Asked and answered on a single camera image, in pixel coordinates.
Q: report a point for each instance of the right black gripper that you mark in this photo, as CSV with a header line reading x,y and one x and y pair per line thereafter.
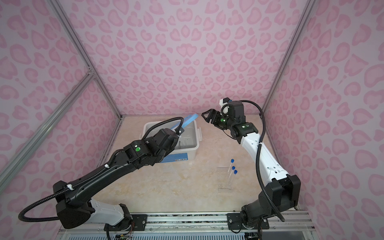
x,y
213,112

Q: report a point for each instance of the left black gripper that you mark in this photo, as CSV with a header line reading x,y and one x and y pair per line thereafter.
x,y
172,149

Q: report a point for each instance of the blue plastic bin lid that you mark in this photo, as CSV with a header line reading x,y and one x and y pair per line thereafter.
x,y
184,122

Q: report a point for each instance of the white plastic storage bin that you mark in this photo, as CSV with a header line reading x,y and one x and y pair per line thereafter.
x,y
188,143

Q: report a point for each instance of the clear test tube rack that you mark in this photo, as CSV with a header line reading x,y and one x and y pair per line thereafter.
x,y
222,180

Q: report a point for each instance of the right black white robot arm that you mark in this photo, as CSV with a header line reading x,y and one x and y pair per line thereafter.
x,y
280,191

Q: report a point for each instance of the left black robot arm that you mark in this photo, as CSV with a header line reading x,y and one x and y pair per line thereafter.
x,y
77,206

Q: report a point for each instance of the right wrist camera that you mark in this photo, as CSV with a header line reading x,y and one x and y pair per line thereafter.
x,y
224,106

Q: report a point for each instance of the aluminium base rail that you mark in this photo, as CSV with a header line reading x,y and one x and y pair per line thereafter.
x,y
199,226

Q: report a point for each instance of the diagonal aluminium frame bar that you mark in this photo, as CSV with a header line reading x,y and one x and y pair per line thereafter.
x,y
18,161

